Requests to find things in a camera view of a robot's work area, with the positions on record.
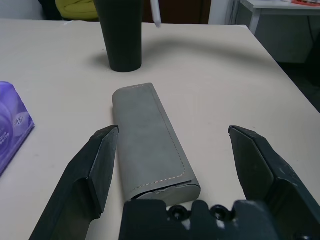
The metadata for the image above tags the red flat object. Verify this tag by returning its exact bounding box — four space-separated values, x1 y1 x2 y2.
291 0 320 6

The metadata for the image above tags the yellow-green object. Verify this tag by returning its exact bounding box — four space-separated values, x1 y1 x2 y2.
54 0 100 22

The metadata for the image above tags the white desk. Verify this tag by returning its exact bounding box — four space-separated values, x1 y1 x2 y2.
238 0 320 63

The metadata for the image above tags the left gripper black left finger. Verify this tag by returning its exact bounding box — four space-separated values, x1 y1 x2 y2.
29 124 120 240

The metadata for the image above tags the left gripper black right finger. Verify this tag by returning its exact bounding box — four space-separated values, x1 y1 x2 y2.
228 125 320 240

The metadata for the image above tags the purple tissue box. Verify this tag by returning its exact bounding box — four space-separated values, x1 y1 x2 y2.
0 81 36 177

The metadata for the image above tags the black plastic cup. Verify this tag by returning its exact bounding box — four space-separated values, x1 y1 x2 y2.
93 0 143 73

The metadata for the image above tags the white marker pen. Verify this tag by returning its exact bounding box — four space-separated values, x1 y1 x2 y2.
149 0 162 27

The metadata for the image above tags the grey glasses case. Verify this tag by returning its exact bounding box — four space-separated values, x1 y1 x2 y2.
112 82 202 202

